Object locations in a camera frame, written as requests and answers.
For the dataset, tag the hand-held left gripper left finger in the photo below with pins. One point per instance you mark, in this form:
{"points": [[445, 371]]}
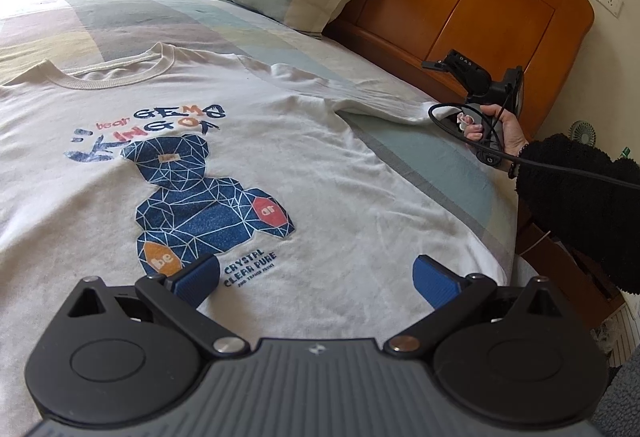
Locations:
{"points": [[200, 279]]}

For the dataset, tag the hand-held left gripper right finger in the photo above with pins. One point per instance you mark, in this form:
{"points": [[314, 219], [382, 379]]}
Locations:
{"points": [[435, 284]]}

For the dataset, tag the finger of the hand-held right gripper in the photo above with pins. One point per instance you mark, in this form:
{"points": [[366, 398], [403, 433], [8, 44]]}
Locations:
{"points": [[435, 65]]}

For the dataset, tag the white printed long-sleeve shirt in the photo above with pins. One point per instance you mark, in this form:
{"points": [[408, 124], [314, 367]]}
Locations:
{"points": [[350, 197]]}

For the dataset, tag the person's right hand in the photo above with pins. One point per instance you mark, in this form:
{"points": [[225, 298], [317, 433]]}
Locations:
{"points": [[507, 132]]}

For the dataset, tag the small green fan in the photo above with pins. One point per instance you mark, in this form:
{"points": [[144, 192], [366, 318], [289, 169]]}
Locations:
{"points": [[582, 133]]}

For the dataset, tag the white wall outlet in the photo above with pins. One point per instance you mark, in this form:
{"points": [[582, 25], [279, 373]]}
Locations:
{"points": [[611, 1]]}

